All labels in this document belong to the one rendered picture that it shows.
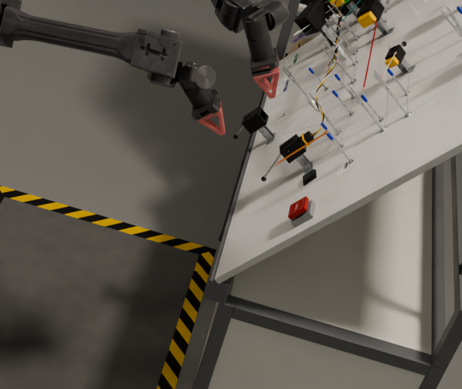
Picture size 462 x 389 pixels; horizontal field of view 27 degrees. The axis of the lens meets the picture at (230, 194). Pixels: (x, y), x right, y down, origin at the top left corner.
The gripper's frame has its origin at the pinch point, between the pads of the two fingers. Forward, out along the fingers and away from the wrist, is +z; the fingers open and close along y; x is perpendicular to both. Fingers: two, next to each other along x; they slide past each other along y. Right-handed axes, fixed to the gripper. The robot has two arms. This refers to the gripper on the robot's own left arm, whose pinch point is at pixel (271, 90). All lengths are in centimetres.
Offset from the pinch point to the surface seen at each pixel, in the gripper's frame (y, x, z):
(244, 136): 189, 32, 95
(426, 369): -29, -24, 72
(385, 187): -32.9, -22.2, 15.6
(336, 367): -25, -1, 69
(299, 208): -24.5, -1.8, 20.9
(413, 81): 7.2, -35.4, 8.7
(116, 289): 70, 78, 91
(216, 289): -23, 24, 40
